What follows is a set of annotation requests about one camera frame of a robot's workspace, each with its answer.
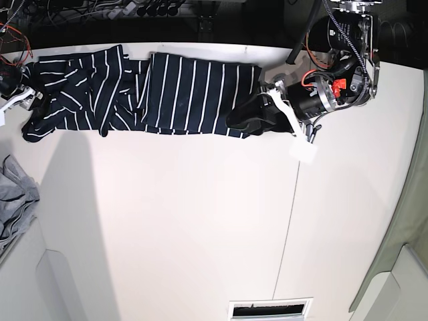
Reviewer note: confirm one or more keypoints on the grey crumpled cloth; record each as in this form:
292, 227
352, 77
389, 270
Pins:
19, 196

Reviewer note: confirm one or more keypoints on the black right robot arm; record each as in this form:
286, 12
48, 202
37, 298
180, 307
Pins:
10, 34

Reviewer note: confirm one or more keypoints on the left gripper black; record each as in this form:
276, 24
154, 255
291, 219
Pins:
307, 103

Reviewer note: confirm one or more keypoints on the white power strip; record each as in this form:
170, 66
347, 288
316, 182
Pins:
116, 9

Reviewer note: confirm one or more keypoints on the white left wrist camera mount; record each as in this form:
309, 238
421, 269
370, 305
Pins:
301, 148

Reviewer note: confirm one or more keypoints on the navy white striped t-shirt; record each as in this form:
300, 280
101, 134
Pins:
166, 94

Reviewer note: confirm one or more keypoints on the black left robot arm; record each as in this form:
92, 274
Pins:
342, 43

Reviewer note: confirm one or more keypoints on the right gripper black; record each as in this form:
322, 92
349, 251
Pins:
13, 81

